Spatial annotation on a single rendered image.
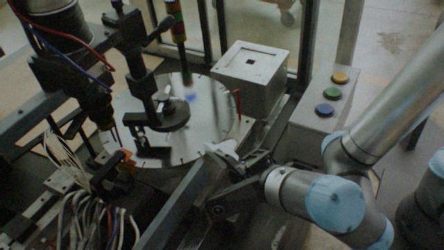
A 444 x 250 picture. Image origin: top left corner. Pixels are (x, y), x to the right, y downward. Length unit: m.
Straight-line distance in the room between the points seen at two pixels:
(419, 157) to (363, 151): 1.47
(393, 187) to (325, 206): 0.50
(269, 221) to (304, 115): 0.27
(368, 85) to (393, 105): 1.92
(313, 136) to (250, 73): 0.28
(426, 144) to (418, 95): 1.62
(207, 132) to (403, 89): 0.41
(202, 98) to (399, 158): 1.39
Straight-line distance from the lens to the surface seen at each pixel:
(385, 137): 0.62
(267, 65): 1.06
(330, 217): 0.51
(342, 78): 1.01
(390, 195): 0.97
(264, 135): 1.04
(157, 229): 0.61
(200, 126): 0.81
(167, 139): 0.79
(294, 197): 0.55
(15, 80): 1.58
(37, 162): 1.19
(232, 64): 1.07
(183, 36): 1.06
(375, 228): 0.61
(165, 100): 0.81
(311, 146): 0.92
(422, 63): 0.56
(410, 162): 2.07
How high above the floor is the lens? 1.51
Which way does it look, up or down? 45 degrees down
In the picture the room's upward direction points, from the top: 7 degrees counter-clockwise
